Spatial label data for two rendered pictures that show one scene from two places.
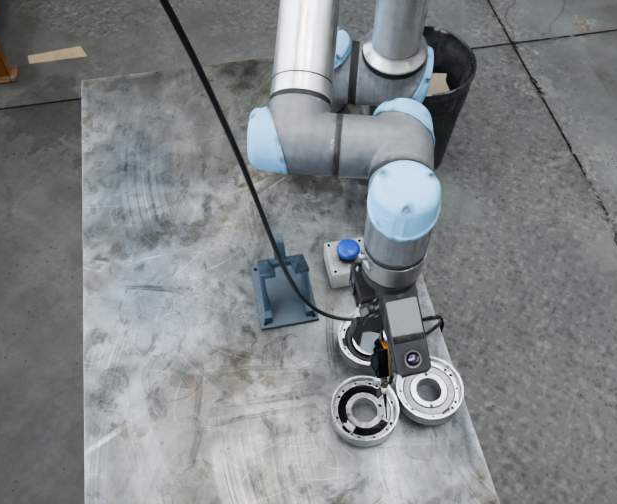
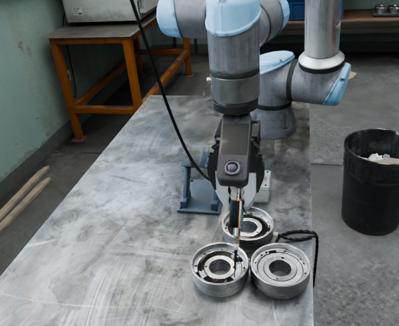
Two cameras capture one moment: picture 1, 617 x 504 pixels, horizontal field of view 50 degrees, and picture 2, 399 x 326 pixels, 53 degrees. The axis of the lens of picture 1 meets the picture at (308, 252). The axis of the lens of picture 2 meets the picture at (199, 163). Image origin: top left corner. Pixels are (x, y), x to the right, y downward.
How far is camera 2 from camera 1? 55 cm
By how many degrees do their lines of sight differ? 31
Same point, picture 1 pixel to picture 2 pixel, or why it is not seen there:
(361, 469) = (200, 312)
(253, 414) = (141, 255)
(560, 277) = not seen: outside the picture
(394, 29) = (313, 30)
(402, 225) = (219, 16)
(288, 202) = not seen: hidden behind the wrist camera
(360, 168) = not seen: hidden behind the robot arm
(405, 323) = (234, 141)
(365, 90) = (297, 85)
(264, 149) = (164, 8)
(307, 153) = (189, 9)
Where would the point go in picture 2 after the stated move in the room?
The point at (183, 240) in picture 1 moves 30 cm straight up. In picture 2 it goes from (157, 161) to (141, 55)
